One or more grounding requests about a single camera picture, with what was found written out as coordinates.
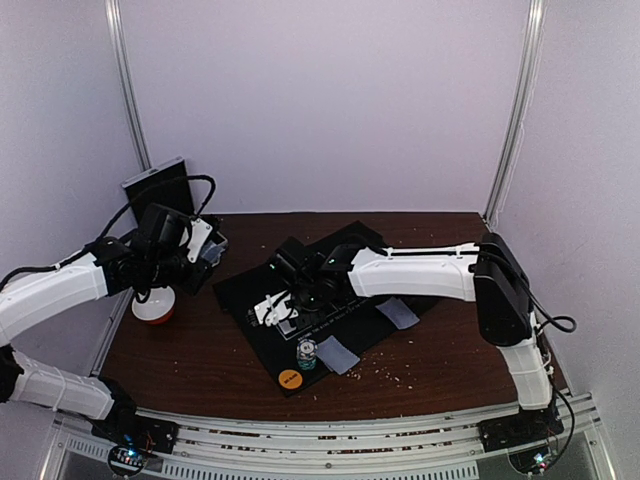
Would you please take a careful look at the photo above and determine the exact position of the blue playing card deck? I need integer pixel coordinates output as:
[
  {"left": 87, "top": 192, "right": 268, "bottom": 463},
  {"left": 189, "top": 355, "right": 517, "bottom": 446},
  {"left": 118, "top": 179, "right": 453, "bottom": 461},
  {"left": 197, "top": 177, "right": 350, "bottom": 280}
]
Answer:
[{"left": 199, "top": 241, "right": 228, "bottom": 266}]

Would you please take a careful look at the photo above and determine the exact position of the multicolour poker chip stack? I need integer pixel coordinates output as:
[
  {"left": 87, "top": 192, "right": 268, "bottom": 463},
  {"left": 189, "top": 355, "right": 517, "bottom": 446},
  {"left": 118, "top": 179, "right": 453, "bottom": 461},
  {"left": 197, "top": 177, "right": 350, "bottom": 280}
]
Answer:
[{"left": 296, "top": 338, "right": 318, "bottom": 371}]

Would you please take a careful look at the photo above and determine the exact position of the dealt playing card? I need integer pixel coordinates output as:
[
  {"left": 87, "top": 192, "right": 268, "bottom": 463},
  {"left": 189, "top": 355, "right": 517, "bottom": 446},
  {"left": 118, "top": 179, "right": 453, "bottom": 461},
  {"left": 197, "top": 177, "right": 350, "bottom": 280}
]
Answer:
[
  {"left": 317, "top": 336, "right": 360, "bottom": 375},
  {"left": 376, "top": 297, "right": 420, "bottom": 330},
  {"left": 326, "top": 345, "right": 360, "bottom": 375}
]

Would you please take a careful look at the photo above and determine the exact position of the orange big blind button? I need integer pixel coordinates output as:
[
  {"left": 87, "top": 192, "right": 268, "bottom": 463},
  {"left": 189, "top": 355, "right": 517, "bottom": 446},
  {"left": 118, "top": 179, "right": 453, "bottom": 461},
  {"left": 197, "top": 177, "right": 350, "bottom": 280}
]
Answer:
[{"left": 278, "top": 369, "right": 304, "bottom": 390}]

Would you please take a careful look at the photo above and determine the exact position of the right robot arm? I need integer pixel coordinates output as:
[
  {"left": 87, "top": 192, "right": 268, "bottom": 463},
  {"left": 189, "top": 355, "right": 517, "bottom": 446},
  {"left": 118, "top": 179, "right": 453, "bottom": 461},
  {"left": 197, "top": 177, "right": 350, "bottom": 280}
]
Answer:
[{"left": 253, "top": 234, "right": 554, "bottom": 442}]

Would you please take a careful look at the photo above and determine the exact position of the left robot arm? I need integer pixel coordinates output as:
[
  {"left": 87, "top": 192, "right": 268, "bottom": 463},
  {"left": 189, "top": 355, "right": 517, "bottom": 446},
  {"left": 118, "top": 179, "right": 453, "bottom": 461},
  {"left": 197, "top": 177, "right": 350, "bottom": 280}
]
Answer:
[{"left": 1, "top": 204, "right": 228, "bottom": 444}]

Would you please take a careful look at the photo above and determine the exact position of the orange white bowl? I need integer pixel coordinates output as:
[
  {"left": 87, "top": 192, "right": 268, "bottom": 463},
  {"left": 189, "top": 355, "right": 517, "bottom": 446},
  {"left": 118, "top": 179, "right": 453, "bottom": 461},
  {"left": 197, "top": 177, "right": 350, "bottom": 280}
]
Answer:
[{"left": 131, "top": 287, "right": 176, "bottom": 325}]

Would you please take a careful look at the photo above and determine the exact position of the aluminium poker chip case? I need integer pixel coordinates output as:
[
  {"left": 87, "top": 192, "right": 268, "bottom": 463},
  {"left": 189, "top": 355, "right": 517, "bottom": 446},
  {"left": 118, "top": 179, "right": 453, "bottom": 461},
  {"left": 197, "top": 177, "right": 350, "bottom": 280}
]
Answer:
[{"left": 121, "top": 156, "right": 230, "bottom": 256}]

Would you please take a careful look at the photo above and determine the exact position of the black poker mat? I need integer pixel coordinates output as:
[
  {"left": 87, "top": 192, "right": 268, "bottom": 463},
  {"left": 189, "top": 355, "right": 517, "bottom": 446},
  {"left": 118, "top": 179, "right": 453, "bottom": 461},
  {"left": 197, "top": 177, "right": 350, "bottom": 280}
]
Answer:
[{"left": 213, "top": 219, "right": 431, "bottom": 399}]

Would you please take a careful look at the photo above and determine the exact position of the black braided cable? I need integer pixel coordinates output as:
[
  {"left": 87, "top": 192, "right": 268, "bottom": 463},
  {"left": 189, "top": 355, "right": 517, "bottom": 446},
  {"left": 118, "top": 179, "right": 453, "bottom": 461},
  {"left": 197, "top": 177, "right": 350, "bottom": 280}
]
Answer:
[{"left": 99, "top": 173, "right": 218, "bottom": 241}]

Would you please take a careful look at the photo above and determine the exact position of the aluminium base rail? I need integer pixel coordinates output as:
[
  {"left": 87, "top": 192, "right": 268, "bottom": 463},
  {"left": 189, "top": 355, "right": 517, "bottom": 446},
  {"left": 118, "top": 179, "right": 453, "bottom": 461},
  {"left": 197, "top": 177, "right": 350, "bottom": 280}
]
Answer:
[{"left": 47, "top": 392, "right": 609, "bottom": 480}]

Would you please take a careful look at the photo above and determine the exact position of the aluminium frame post left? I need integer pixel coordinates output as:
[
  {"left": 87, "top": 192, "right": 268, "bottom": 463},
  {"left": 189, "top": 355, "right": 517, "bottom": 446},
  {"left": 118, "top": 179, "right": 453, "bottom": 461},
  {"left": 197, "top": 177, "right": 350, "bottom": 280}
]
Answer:
[{"left": 105, "top": 0, "right": 151, "bottom": 171}]

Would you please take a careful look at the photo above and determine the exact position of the aluminium frame post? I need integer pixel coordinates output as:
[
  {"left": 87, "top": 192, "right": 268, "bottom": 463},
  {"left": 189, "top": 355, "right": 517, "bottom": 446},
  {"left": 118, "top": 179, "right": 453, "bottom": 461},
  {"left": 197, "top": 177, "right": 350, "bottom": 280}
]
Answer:
[
  {"left": 105, "top": 0, "right": 151, "bottom": 171},
  {"left": 483, "top": 0, "right": 547, "bottom": 230}
]

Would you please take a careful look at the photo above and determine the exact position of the aluminium frame post right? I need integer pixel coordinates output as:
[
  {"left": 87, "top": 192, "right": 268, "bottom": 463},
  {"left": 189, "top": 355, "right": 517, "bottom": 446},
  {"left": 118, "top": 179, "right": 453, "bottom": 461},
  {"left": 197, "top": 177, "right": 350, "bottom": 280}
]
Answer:
[{"left": 483, "top": 0, "right": 547, "bottom": 230}]

